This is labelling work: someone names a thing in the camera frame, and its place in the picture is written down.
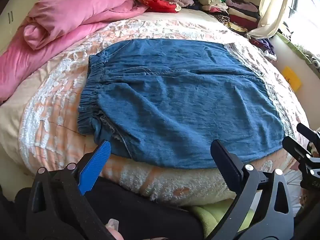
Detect window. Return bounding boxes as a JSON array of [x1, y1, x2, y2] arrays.
[[284, 0, 320, 55]]

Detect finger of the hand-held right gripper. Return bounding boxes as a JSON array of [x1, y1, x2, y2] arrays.
[[282, 136, 313, 161], [296, 122, 320, 144]]

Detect blue denim pants lace trim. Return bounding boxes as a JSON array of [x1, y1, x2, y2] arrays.
[[77, 39, 295, 170]]

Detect cream curtain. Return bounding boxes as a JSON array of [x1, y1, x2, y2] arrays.
[[246, 0, 298, 40]]

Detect person's green fleece clothing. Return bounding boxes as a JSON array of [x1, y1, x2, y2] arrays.
[[190, 195, 253, 239]]

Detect white wardrobe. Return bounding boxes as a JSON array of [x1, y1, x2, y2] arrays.
[[0, 0, 64, 55]]

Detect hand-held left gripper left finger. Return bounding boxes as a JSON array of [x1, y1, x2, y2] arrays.
[[26, 140, 118, 240]]

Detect pink duvet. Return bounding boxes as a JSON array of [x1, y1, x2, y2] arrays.
[[0, 0, 150, 103]]

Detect person's left hand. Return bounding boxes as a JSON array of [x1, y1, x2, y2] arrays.
[[105, 219, 125, 240]]

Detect yellow paper note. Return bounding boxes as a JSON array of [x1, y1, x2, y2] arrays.
[[282, 66, 302, 92]]

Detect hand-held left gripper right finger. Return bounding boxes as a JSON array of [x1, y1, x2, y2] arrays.
[[205, 139, 295, 240]]

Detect pile of folded clothes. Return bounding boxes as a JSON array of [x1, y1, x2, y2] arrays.
[[194, 0, 262, 37]]

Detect peach white lace bedspread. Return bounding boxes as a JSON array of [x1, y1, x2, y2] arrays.
[[17, 11, 312, 205]]

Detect cream bed sheet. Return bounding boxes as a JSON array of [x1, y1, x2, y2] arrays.
[[0, 7, 220, 202]]

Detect green patterned windowsill cloth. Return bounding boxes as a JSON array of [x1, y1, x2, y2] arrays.
[[276, 31, 320, 74]]

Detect purple crumpled clothes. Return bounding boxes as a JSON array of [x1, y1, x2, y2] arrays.
[[249, 37, 277, 61]]

